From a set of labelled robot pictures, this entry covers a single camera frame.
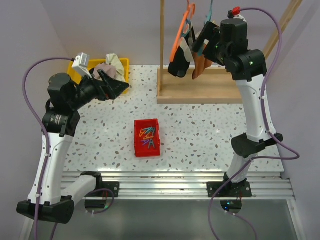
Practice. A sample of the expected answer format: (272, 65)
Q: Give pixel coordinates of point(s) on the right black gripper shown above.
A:
(211, 32)

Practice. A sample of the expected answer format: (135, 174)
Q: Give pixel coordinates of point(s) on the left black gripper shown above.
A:
(109, 89)

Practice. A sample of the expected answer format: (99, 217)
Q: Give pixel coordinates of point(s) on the teal plastic hanger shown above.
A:
(208, 18)

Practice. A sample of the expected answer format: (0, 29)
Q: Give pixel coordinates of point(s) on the brown orange underwear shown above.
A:
(201, 63)

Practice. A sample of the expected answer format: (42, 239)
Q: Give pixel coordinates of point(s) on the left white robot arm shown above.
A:
(47, 201)

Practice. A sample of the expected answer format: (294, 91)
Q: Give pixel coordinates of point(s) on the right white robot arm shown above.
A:
(248, 70)

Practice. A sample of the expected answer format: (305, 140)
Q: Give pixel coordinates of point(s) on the orange plastic hanger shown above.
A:
(191, 8)

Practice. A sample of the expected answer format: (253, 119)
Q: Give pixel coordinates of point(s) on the black underwear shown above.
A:
(183, 56)

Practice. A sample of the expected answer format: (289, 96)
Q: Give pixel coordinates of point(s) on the pale green cloth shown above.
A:
(113, 59)

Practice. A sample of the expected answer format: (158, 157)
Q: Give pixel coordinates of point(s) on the yellow plastic tray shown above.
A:
(75, 78)

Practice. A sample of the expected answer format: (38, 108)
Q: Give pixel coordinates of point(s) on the wooden rack base tray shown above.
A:
(214, 86)

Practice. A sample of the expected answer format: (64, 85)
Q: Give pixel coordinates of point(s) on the orange clothespin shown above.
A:
(142, 132)
(148, 136)

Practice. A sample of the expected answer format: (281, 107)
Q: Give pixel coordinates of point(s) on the teal clothespin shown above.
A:
(149, 129)

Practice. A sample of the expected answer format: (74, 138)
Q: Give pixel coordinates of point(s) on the purple clothespin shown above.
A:
(145, 142)

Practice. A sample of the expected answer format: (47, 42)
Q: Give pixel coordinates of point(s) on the grey clothespin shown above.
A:
(151, 144)

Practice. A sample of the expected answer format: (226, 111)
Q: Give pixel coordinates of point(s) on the red plastic bin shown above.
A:
(143, 151)

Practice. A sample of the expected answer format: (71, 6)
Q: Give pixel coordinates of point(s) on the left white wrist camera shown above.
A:
(80, 64)

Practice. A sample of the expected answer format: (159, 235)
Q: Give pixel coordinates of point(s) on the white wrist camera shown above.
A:
(235, 13)
(80, 64)

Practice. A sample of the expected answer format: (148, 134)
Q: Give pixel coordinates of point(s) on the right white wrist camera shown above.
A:
(235, 13)

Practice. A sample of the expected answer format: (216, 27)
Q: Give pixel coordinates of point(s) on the left wooden rack post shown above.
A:
(162, 40)

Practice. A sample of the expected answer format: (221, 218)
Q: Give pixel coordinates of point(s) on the wooden rack post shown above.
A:
(286, 17)
(162, 40)

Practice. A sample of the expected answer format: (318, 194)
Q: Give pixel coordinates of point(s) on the right wooden rack post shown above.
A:
(286, 17)

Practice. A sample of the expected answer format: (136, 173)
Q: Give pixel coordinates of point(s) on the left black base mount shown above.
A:
(113, 186)

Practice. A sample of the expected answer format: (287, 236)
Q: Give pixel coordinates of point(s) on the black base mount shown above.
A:
(231, 190)
(113, 186)

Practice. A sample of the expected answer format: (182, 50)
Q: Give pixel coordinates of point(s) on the aluminium rail frame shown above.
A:
(162, 185)

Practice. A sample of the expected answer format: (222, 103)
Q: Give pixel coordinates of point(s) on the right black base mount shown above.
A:
(231, 190)

